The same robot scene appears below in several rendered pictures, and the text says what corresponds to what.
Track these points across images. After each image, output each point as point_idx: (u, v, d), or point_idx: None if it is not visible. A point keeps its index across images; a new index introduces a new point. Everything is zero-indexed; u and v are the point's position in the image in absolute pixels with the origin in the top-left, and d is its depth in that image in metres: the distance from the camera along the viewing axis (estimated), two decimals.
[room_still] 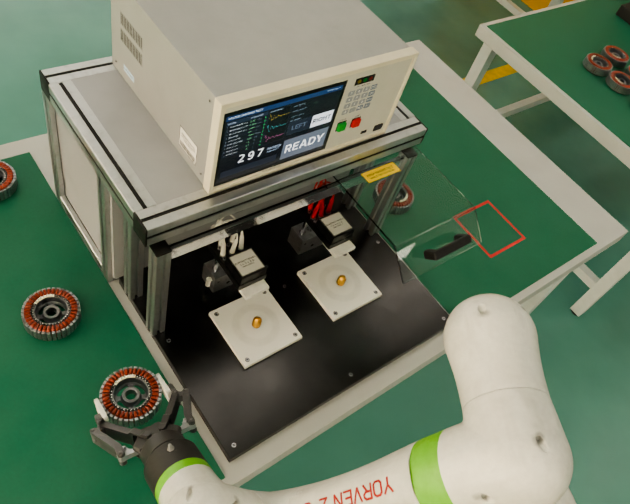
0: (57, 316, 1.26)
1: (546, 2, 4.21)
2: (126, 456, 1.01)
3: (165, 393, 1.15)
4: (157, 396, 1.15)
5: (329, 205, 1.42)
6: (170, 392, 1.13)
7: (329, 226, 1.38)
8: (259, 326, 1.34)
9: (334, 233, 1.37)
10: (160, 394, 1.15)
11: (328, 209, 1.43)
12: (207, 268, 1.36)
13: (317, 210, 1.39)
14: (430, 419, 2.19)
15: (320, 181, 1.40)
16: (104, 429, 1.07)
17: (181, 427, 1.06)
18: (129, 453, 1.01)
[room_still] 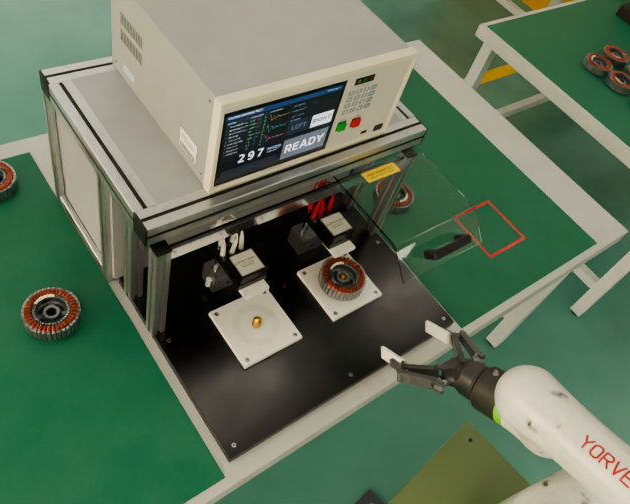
0: (57, 316, 1.26)
1: (546, 2, 4.21)
2: (444, 385, 1.20)
3: (442, 335, 1.34)
4: (363, 277, 1.46)
5: (329, 205, 1.42)
6: (450, 334, 1.33)
7: (329, 226, 1.38)
8: (259, 326, 1.34)
9: (334, 233, 1.37)
10: (365, 275, 1.46)
11: (328, 209, 1.43)
12: (207, 268, 1.36)
13: (317, 210, 1.39)
14: (430, 419, 2.19)
15: (320, 181, 1.40)
16: (405, 370, 1.25)
17: (474, 361, 1.25)
18: (446, 383, 1.20)
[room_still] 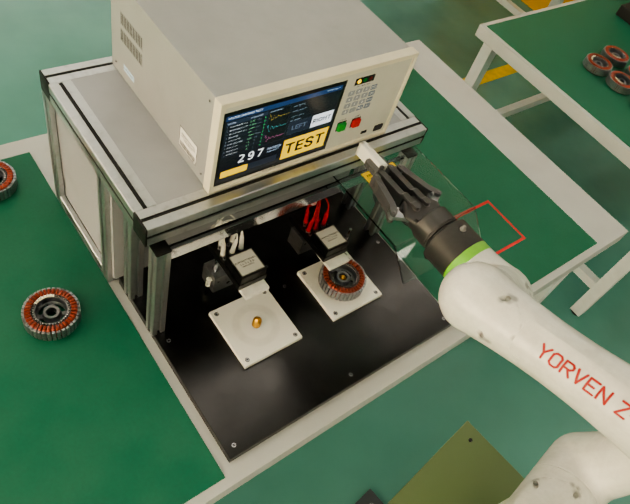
0: (57, 316, 1.26)
1: (546, 2, 4.21)
2: (396, 217, 1.08)
3: (377, 164, 1.15)
4: (363, 277, 1.46)
5: (324, 219, 1.46)
6: (387, 165, 1.14)
7: (324, 239, 1.42)
8: (259, 326, 1.34)
9: (328, 246, 1.41)
10: (365, 275, 1.46)
11: (323, 222, 1.47)
12: (207, 268, 1.36)
13: (312, 224, 1.42)
14: (430, 419, 2.19)
15: None
16: (381, 176, 1.13)
17: (434, 201, 1.12)
18: (399, 216, 1.08)
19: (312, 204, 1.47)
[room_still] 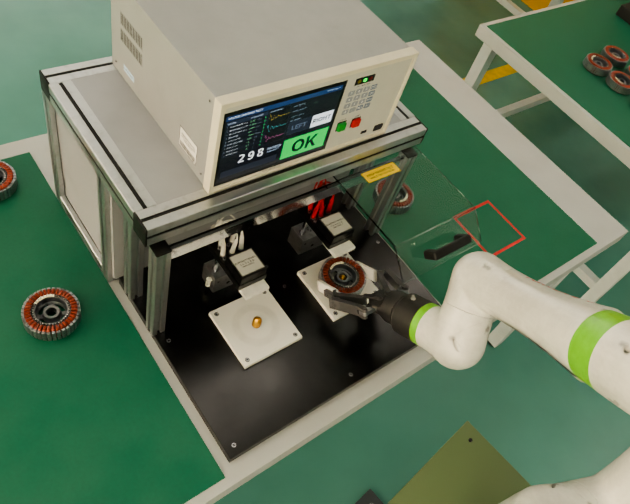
0: (57, 316, 1.26)
1: (546, 2, 4.21)
2: (368, 312, 1.32)
3: (369, 273, 1.46)
4: (363, 277, 1.46)
5: (329, 205, 1.42)
6: (376, 271, 1.44)
7: (329, 226, 1.38)
8: (259, 326, 1.34)
9: (334, 233, 1.37)
10: (365, 275, 1.46)
11: (328, 209, 1.43)
12: (207, 268, 1.36)
13: (317, 210, 1.39)
14: (430, 419, 2.19)
15: (320, 181, 1.40)
16: (337, 298, 1.37)
17: None
18: (369, 309, 1.32)
19: None
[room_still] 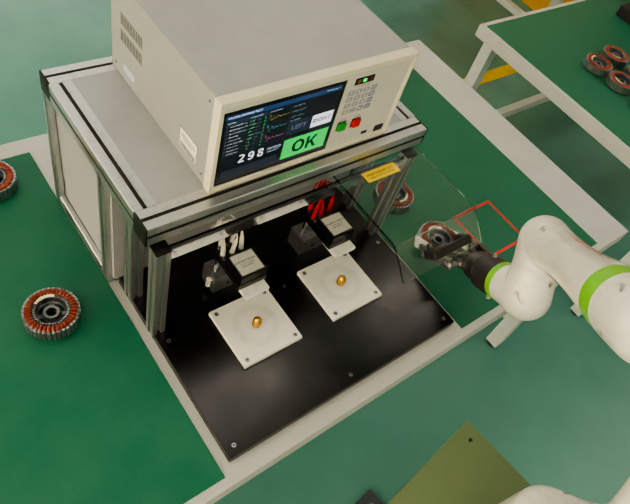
0: (57, 316, 1.26)
1: (546, 2, 4.21)
2: (452, 264, 1.50)
3: None
4: None
5: (329, 205, 1.42)
6: None
7: (329, 226, 1.38)
8: (259, 326, 1.34)
9: (334, 233, 1.37)
10: None
11: (328, 209, 1.43)
12: (207, 268, 1.36)
13: (317, 210, 1.39)
14: (430, 419, 2.19)
15: (320, 181, 1.40)
16: None
17: None
18: (454, 262, 1.50)
19: None
